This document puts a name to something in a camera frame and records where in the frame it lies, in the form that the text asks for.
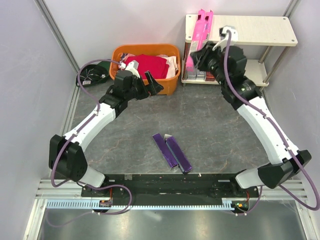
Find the dark green cap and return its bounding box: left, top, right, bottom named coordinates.
left=79, top=61, right=110, bottom=88

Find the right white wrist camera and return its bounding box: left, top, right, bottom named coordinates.
left=212, top=25, right=239, bottom=51

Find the red folded cloth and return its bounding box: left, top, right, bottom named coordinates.
left=123, top=54, right=169, bottom=80

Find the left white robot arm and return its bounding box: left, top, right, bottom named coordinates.
left=48, top=70, right=164, bottom=197

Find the pink labelled toothpaste box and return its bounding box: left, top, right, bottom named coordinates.
left=185, top=18, right=208, bottom=73

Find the silver Protefix toothpaste box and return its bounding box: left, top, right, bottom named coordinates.
left=196, top=70, right=206, bottom=81

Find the blue slotted cable duct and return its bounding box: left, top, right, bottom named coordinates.
left=46, top=199, right=248, bottom=211

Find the silver-sided red toothpaste box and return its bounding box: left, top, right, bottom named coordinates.
left=205, top=71, right=216, bottom=82

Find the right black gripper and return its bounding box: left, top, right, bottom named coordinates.
left=191, top=40, right=229, bottom=87

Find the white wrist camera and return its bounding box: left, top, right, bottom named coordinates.
left=212, top=25, right=239, bottom=51
left=120, top=60, right=140, bottom=78

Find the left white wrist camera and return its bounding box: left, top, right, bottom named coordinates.
left=120, top=60, right=140, bottom=78

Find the purple toothpaste box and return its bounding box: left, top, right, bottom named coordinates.
left=152, top=133, right=178, bottom=169
left=164, top=134, right=193, bottom=174

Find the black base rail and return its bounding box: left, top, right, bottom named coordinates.
left=81, top=173, right=259, bottom=199

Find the white two-tier shelf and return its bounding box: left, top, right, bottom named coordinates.
left=180, top=13, right=299, bottom=91

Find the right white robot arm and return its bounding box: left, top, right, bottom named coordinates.
left=190, top=41, right=312, bottom=197

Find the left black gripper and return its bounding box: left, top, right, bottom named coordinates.
left=125, top=71, right=164, bottom=101

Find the orange plastic basket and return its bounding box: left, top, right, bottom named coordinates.
left=109, top=43, right=181, bottom=95

